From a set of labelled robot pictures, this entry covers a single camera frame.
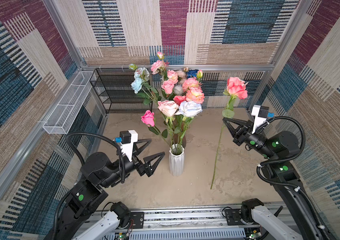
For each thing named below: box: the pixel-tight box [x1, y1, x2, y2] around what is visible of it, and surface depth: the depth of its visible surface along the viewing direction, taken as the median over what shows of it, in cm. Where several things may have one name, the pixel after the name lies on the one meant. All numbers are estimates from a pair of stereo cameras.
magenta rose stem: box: [141, 110, 172, 148], surface depth 60 cm
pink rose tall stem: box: [157, 100, 179, 146], surface depth 59 cm
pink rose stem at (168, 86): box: [161, 80, 175, 94], surface depth 70 cm
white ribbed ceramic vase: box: [169, 143, 185, 177], surface depth 75 cm
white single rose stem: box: [173, 84, 184, 96], surface depth 76 cm
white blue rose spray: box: [128, 63, 162, 112], surface depth 74 cm
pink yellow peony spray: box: [182, 69, 205, 104], surface depth 62 cm
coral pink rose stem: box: [210, 77, 249, 190], surface depth 51 cm
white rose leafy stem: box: [175, 100, 203, 145], surface depth 58 cm
